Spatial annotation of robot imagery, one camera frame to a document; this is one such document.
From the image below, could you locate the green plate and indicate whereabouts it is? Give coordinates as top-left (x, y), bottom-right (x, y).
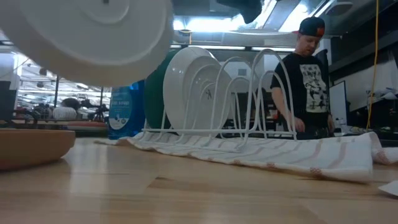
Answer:
top-left (143, 49), bottom-right (180, 130)

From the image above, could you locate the computer monitor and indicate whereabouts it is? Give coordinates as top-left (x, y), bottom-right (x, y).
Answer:
top-left (328, 80), bottom-right (348, 126)

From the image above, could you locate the white paper sheet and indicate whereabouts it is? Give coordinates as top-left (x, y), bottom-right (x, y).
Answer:
top-left (377, 180), bottom-right (398, 197)

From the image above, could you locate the wooden bowl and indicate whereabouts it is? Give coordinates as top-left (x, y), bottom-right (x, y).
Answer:
top-left (0, 129), bottom-right (76, 171)

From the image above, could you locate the blue dish soap bottle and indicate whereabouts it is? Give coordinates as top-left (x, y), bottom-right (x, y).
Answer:
top-left (107, 80), bottom-right (146, 140)

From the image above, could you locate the black tripod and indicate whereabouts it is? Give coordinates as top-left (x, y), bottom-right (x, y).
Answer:
top-left (92, 103), bottom-right (107, 123)

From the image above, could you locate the person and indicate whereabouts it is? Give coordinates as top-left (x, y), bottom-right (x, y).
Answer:
top-left (269, 16), bottom-right (336, 141)

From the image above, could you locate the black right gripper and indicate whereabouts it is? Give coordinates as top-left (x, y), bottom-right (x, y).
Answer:
top-left (216, 0), bottom-right (264, 25)

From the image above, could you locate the white striped dish towel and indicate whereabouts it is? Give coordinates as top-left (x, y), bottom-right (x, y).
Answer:
top-left (95, 130), bottom-right (398, 184)

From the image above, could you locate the white plate with dark mark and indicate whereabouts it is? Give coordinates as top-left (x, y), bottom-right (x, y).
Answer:
top-left (186, 63), bottom-right (233, 138)

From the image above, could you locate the white round basket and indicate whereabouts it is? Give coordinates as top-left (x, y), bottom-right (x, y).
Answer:
top-left (52, 106), bottom-right (78, 121)

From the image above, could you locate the large white plate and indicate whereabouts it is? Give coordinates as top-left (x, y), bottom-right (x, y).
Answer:
top-left (162, 46), bottom-right (222, 131)

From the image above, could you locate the white wire dish rack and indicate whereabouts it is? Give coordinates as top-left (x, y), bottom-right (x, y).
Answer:
top-left (141, 48), bottom-right (298, 153)

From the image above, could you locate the yellow cable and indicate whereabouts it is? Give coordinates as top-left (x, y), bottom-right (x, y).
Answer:
top-left (366, 0), bottom-right (381, 131)

